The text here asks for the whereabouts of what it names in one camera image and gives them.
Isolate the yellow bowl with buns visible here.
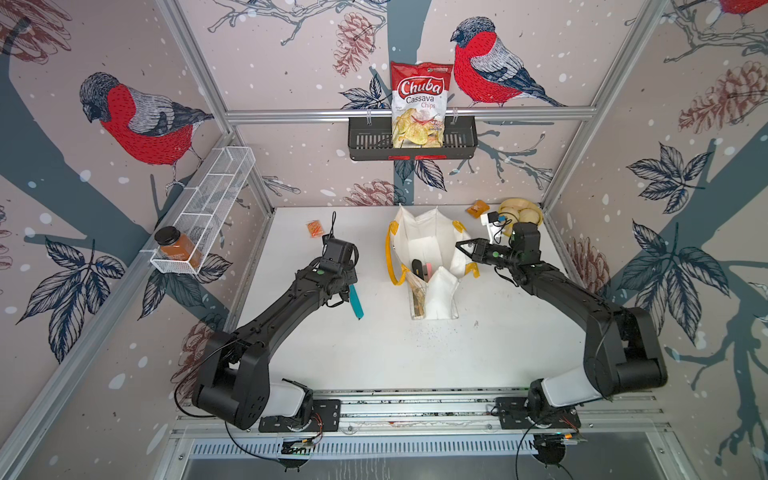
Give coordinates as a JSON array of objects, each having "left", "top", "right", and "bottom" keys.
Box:
[{"left": 497, "top": 198, "right": 543, "bottom": 236}]

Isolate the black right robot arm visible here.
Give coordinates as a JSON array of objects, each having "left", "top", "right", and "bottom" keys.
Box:
[{"left": 455, "top": 222, "right": 668, "bottom": 424}]

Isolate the red Chuba chips bag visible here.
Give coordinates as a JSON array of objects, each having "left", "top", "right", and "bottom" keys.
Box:
[{"left": 390, "top": 62, "right": 453, "bottom": 148}]

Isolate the teal art knife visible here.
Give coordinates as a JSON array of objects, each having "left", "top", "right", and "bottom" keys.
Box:
[{"left": 349, "top": 285, "right": 364, "bottom": 320}]

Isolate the black wire basket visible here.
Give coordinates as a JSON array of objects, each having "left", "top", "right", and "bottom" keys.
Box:
[{"left": 348, "top": 114, "right": 478, "bottom": 161}]

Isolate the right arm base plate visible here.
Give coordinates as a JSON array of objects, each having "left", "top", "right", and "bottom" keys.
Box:
[{"left": 491, "top": 397, "right": 581, "bottom": 430}]

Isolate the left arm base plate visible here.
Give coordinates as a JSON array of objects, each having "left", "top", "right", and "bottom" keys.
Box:
[{"left": 258, "top": 399, "right": 341, "bottom": 434}]

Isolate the orange snack packet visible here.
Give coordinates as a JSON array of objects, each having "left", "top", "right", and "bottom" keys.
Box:
[{"left": 307, "top": 220, "right": 325, "bottom": 238}]

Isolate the clear acrylic shelf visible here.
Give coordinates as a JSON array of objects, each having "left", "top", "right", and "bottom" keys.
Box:
[{"left": 150, "top": 146, "right": 255, "bottom": 276}]

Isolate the orange spice jar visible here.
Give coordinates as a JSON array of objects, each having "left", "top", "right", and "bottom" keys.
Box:
[{"left": 154, "top": 225, "right": 195, "bottom": 261}]

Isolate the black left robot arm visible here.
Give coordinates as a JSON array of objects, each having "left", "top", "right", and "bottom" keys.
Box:
[{"left": 191, "top": 234, "right": 364, "bottom": 430}]

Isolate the orange wrapped candy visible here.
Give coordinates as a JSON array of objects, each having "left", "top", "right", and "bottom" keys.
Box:
[{"left": 466, "top": 200, "right": 490, "bottom": 219}]

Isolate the white pouch with yellow handles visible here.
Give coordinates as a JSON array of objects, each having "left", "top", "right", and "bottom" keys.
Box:
[{"left": 385, "top": 207, "right": 479, "bottom": 320}]

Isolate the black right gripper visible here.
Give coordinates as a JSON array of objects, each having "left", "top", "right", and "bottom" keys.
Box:
[{"left": 454, "top": 239, "right": 520, "bottom": 272}]

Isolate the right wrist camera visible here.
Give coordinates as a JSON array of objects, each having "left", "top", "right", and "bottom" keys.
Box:
[{"left": 480, "top": 211, "right": 508, "bottom": 244}]

